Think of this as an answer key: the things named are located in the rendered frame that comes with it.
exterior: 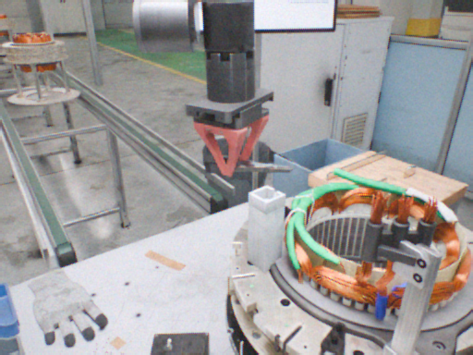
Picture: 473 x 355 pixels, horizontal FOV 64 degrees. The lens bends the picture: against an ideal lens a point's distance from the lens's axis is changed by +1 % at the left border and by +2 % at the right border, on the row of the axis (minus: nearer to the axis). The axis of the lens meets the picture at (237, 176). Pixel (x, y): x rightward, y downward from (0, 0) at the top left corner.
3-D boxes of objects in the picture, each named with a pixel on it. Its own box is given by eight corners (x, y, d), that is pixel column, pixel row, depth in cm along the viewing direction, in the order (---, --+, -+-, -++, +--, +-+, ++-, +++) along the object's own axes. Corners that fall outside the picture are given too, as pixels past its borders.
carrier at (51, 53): (11, 92, 235) (-3, 41, 222) (78, 87, 249) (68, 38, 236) (5, 109, 203) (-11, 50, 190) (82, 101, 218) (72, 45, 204)
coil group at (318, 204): (298, 227, 48) (300, 199, 46) (328, 211, 52) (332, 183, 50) (309, 234, 47) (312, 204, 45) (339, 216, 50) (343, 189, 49)
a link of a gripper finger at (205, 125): (196, 176, 49) (189, 104, 45) (227, 156, 54) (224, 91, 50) (239, 189, 45) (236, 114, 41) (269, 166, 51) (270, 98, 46)
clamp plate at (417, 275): (420, 289, 27) (429, 258, 26) (391, 270, 29) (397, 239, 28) (425, 287, 27) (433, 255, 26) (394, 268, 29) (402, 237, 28)
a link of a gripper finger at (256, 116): (197, 175, 49) (191, 104, 45) (229, 155, 54) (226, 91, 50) (240, 188, 46) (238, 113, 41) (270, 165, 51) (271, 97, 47)
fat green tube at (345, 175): (329, 181, 51) (331, 168, 50) (346, 173, 53) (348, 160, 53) (441, 227, 41) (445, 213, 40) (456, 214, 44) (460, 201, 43)
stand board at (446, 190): (307, 185, 72) (308, 174, 71) (368, 160, 82) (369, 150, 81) (406, 234, 58) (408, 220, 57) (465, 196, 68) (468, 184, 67)
